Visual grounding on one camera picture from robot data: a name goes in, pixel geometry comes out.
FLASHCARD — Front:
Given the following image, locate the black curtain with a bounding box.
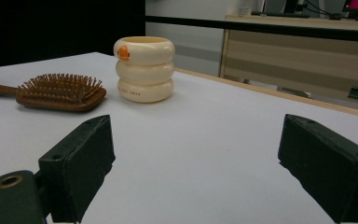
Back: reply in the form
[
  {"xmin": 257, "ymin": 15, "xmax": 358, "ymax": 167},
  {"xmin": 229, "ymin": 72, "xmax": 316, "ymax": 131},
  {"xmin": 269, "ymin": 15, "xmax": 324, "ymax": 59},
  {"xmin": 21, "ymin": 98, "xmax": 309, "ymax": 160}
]
[{"xmin": 0, "ymin": 0, "xmax": 146, "ymax": 70}]

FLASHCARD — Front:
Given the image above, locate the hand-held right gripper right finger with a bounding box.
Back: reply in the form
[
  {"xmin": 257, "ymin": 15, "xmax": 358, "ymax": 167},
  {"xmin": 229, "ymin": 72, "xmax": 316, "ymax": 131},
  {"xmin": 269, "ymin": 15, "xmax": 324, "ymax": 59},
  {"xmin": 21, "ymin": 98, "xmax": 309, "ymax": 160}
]
[{"xmin": 277, "ymin": 113, "xmax": 358, "ymax": 224}]

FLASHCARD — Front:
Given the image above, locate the cream ringed cup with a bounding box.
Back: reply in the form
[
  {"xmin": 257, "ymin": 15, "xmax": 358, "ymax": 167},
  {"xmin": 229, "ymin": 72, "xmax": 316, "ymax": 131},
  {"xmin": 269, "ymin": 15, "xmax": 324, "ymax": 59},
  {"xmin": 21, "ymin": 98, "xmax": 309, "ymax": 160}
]
[{"xmin": 113, "ymin": 35, "xmax": 176, "ymax": 104}]

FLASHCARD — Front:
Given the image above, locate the black keyboard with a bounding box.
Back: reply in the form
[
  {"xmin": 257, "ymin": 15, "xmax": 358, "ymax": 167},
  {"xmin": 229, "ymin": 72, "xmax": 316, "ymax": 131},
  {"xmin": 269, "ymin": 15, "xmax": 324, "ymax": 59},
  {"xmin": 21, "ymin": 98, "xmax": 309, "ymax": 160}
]
[{"xmin": 251, "ymin": 10, "xmax": 311, "ymax": 19}]

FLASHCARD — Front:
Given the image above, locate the light wooden desk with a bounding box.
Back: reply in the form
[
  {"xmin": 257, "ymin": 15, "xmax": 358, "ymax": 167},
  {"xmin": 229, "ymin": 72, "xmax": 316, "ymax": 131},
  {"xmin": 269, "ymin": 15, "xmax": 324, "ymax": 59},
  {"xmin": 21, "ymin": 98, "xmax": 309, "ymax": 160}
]
[{"xmin": 218, "ymin": 14, "xmax": 358, "ymax": 108}]

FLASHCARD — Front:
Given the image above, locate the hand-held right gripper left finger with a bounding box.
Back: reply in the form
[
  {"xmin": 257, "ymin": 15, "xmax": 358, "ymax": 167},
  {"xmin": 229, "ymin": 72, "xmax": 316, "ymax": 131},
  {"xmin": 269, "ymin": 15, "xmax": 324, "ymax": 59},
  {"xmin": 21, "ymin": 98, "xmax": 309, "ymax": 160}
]
[{"xmin": 38, "ymin": 114, "xmax": 117, "ymax": 224}]

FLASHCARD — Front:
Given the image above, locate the brown wooden hairbrush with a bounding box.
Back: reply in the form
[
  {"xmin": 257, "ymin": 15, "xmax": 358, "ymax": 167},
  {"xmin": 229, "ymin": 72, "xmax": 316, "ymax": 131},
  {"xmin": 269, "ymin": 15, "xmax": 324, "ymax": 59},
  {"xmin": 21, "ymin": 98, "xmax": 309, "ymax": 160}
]
[{"xmin": 0, "ymin": 73, "xmax": 107, "ymax": 113}]

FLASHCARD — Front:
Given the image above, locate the black horizontal frame bar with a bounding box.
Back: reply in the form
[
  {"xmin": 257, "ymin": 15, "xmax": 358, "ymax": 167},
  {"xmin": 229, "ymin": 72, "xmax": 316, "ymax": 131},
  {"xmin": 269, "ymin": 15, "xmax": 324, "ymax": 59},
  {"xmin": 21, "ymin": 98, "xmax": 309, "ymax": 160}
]
[{"xmin": 145, "ymin": 15, "xmax": 358, "ymax": 44}]

